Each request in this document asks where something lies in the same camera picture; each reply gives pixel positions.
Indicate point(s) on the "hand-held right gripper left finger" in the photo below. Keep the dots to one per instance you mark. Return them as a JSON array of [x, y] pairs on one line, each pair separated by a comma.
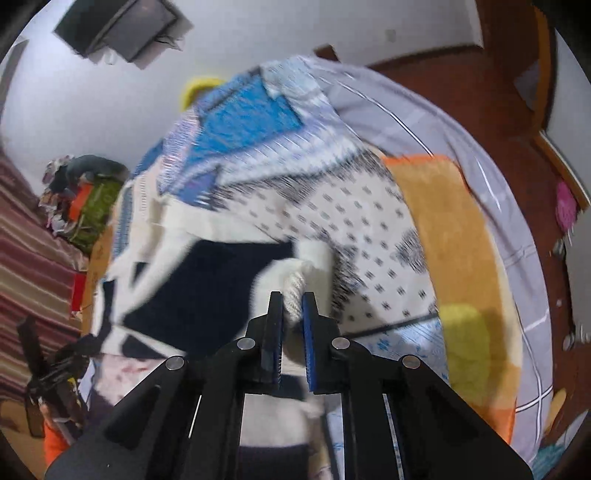
[[277, 350]]

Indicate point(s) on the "red box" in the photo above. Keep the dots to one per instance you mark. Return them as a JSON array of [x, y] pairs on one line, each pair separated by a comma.
[[78, 295]]

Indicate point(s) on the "pile of household clutter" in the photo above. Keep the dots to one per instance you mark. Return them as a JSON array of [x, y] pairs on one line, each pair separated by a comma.
[[53, 194]]

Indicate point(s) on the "yellow foam tube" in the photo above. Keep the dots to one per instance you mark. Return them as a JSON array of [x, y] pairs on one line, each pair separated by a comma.
[[198, 87]]

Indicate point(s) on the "red striped curtain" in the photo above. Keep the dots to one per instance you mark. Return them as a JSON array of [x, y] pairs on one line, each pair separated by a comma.
[[32, 277]]

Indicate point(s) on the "black wall television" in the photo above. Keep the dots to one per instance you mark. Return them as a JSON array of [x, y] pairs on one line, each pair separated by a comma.
[[83, 27]]

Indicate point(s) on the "orange box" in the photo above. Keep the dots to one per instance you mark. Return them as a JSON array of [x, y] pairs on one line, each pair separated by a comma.
[[79, 203]]

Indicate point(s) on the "brown wooden bed post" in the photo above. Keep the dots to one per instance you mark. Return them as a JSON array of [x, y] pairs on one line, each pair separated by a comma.
[[325, 53]]

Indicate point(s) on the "grey plush toy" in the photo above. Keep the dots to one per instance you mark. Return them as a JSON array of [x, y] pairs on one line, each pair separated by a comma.
[[97, 167]]

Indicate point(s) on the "black white striped sweater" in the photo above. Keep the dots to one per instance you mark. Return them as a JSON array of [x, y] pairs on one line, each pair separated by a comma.
[[194, 295]]

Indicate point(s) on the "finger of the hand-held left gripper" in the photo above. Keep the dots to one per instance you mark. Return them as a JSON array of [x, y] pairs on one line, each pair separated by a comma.
[[76, 353]]

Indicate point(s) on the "white cloth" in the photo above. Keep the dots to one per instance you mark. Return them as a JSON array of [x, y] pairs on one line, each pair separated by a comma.
[[124, 383]]

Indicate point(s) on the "grey checked bed sheet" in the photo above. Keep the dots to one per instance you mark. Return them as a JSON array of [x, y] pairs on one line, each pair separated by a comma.
[[461, 138]]

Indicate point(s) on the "patchwork printed blanket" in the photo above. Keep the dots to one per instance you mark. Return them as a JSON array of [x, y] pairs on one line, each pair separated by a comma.
[[369, 221]]

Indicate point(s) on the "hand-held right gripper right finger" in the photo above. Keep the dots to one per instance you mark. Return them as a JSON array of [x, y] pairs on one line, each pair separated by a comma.
[[308, 346]]

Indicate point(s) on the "pink slipper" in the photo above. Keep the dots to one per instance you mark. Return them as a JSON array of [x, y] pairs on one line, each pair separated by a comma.
[[565, 205]]

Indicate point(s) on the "brown wooden door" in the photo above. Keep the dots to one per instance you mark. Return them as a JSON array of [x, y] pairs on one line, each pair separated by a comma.
[[521, 46]]

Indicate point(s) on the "small black monitor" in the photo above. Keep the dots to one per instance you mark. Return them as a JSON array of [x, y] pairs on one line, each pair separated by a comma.
[[143, 32]]

